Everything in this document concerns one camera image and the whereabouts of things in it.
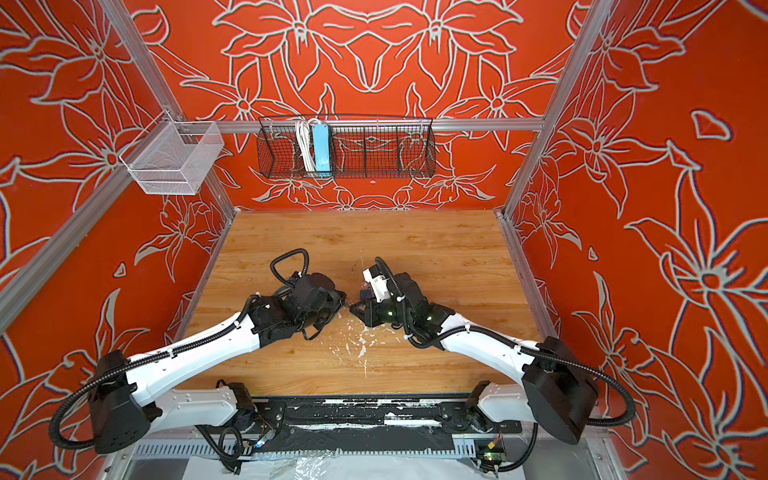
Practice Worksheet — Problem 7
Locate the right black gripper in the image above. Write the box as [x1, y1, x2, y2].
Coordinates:
[345, 296, 415, 330]

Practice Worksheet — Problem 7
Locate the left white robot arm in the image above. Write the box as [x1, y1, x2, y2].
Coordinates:
[48, 248, 346, 454]

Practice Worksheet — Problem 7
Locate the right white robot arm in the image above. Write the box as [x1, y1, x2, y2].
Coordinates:
[350, 259, 637, 444]

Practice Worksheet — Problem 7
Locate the light blue box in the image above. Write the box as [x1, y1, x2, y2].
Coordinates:
[312, 123, 331, 177]

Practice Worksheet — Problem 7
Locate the clear plastic bin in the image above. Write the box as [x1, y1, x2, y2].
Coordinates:
[120, 121, 224, 196]

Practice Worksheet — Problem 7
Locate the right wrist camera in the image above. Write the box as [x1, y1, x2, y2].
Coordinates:
[363, 266, 391, 303]

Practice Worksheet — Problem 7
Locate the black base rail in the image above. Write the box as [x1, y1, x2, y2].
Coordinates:
[243, 393, 523, 457]

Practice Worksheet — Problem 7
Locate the black wire basket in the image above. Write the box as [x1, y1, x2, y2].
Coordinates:
[256, 114, 437, 180]

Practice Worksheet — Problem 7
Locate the white cable bundle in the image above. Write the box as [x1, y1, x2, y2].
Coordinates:
[295, 118, 316, 174]

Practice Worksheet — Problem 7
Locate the white cable duct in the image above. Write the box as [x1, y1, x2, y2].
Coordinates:
[131, 437, 478, 462]

